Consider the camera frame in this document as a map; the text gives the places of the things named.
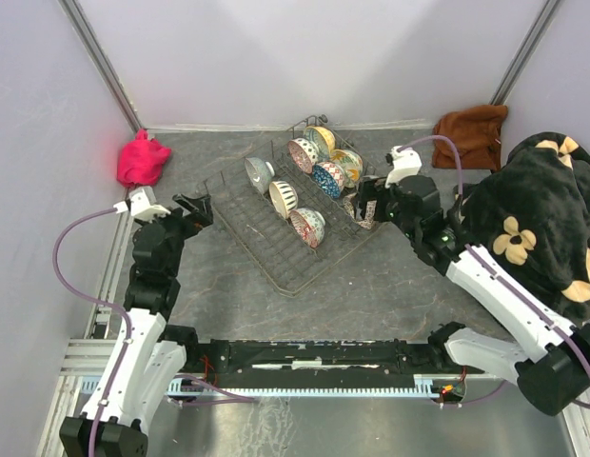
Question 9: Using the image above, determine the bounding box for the brown cloth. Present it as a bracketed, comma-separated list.
[433, 105, 508, 172]

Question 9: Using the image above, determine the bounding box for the black striped white bowl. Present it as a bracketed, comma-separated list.
[268, 181, 299, 220]

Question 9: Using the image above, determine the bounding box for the blue red patterned bowl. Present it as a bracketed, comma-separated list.
[312, 161, 346, 199]

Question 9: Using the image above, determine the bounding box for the blue cable duct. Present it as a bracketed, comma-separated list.
[80, 376, 465, 400]

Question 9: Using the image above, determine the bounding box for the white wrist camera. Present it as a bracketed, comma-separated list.
[113, 186, 171, 223]
[384, 146, 422, 189]

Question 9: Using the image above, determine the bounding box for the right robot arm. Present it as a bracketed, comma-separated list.
[353, 175, 590, 416]

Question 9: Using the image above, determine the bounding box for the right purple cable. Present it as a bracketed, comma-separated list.
[397, 134, 590, 409]

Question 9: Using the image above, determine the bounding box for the red dotted white bowl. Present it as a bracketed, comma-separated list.
[287, 137, 319, 174]

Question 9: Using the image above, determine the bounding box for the red patterned green bowl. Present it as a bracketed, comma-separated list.
[289, 208, 325, 248]

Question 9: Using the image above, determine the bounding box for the aluminium frame rail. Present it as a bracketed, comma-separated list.
[59, 337, 584, 380]

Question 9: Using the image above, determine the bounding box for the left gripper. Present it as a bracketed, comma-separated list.
[137, 193, 213, 276]

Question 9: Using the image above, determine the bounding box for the pink cloth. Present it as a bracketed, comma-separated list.
[116, 129, 172, 189]

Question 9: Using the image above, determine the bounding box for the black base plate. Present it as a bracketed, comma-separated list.
[179, 339, 464, 388]

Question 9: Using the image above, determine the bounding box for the grey blue bowl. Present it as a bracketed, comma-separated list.
[244, 157, 275, 195]

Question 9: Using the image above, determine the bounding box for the red scale patterned bowl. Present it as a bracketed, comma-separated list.
[343, 192, 377, 230]

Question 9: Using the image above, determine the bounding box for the yellow green floral bowl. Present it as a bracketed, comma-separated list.
[329, 149, 364, 189]

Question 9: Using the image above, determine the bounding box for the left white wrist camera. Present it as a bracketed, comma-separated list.
[113, 186, 171, 223]

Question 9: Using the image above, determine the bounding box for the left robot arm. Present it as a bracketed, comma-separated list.
[59, 187, 213, 456]

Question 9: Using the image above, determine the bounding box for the wire dish rack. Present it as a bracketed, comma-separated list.
[200, 114, 381, 297]

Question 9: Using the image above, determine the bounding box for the yellow teal bowl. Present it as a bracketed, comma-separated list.
[304, 126, 336, 161]

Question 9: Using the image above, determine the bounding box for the black floral blanket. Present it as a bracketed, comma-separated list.
[460, 131, 590, 325]

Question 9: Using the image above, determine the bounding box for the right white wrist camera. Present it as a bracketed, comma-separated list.
[384, 146, 422, 189]

